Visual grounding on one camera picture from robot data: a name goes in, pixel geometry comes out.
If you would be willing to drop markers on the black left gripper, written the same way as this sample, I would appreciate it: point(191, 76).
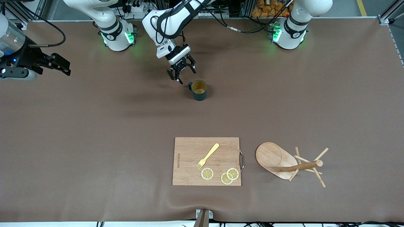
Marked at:
point(180, 65)

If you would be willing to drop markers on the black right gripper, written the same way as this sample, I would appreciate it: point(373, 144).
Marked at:
point(27, 57)

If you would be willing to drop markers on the dark green ribbed cup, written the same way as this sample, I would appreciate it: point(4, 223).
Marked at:
point(199, 94)

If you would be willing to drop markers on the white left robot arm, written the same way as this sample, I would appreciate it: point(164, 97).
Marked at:
point(170, 22)

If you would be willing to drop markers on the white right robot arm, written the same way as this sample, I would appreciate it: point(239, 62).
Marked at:
point(113, 34)

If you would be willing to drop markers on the wooden mug tree rack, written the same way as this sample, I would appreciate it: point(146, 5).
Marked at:
point(270, 156)

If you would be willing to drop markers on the white power strip with plugs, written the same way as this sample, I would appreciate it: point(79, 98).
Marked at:
point(139, 12)

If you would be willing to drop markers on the yellow plastic fork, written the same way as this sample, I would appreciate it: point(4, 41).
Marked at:
point(210, 154)

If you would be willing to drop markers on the lemon slice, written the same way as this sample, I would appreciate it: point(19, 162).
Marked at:
point(224, 180)
point(233, 173)
point(207, 173)

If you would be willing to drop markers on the orange snack bag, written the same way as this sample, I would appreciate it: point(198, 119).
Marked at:
point(271, 8)

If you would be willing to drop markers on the aluminium frame profile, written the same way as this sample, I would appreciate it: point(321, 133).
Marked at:
point(44, 9)
point(386, 17)

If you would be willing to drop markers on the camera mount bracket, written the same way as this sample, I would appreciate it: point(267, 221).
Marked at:
point(203, 217)

